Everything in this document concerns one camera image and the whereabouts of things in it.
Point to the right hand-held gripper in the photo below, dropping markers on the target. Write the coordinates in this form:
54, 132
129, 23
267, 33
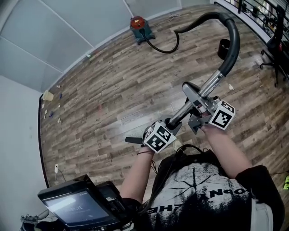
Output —
222, 115

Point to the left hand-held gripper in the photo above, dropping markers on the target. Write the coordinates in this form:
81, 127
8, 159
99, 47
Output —
158, 139

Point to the person's right forearm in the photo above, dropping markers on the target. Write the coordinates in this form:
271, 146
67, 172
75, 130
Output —
225, 153

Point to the person's left forearm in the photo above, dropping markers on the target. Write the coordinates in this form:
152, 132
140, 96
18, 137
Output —
137, 176

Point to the red and teal vacuum cleaner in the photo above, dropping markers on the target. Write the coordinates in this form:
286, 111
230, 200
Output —
141, 29

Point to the person's beige left shoe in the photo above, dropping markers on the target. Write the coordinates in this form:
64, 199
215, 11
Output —
178, 144

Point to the white paper scrap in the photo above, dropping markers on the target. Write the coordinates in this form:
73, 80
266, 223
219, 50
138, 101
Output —
231, 87

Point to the person's black trousers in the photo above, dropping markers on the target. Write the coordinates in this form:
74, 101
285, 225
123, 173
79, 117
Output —
171, 162

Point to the black wrist band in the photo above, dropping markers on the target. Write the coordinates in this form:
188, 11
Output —
145, 153

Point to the black round waste bin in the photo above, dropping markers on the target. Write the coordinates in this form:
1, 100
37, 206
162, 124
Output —
223, 49

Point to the person's black white printed T-shirt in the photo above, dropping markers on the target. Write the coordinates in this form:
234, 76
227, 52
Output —
203, 198

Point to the black office chair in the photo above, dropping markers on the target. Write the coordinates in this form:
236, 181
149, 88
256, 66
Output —
277, 42

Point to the black metal railing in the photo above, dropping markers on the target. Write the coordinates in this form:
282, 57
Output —
253, 11

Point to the chest-mounted tablet screen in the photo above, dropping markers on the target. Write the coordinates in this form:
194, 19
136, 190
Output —
79, 207

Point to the yellow bucket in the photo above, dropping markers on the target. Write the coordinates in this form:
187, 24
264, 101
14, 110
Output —
48, 95

